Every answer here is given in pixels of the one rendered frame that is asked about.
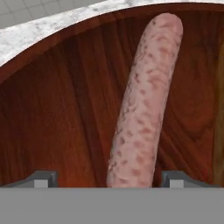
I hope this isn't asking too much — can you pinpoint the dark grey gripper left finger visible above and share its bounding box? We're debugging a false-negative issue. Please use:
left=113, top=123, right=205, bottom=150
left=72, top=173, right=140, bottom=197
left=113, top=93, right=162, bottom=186
left=3, top=170, right=59, bottom=188

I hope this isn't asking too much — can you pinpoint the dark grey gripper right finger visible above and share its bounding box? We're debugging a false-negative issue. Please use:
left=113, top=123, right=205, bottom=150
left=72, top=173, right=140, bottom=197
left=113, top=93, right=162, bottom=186
left=160, top=170, right=221, bottom=188

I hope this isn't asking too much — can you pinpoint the dark brown wooden bowl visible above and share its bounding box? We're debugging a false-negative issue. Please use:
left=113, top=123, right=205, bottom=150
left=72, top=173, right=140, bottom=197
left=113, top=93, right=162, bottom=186
left=0, top=3, right=224, bottom=188

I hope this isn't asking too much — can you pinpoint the pale pink speckled sausage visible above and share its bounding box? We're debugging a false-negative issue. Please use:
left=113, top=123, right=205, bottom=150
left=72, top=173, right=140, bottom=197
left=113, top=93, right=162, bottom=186
left=106, top=12, right=184, bottom=188

